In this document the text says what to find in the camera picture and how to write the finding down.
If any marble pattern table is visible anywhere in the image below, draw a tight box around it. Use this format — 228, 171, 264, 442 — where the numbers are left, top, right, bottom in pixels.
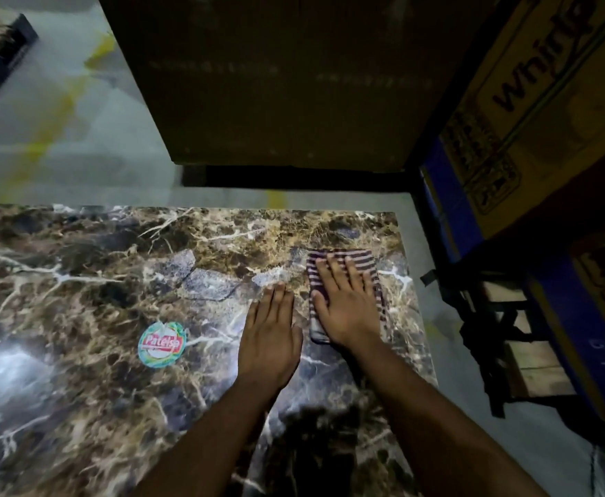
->
0, 203, 438, 497

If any checked cloth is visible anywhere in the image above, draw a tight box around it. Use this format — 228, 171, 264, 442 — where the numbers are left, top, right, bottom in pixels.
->
306, 248, 389, 345

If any person's right forearm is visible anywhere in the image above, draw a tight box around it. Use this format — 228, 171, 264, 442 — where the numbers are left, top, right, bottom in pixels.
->
349, 341, 549, 497

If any round green red sticker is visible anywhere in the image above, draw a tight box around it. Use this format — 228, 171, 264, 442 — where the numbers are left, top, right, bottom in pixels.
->
138, 320, 188, 369

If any person's left forearm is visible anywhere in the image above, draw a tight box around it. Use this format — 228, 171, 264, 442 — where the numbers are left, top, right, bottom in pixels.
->
131, 380, 282, 497

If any person's right hand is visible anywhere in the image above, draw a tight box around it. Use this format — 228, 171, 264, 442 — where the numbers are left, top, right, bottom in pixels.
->
310, 255, 384, 353

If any wooden pallet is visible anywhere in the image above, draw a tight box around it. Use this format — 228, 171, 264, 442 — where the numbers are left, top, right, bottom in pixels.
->
457, 273, 578, 409

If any large dark cardboard box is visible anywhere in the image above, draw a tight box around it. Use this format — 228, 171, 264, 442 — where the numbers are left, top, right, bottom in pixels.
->
98, 0, 500, 173

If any person's left hand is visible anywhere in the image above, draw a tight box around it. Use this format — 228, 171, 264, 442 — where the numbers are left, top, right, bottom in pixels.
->
236, 284, 305, 394

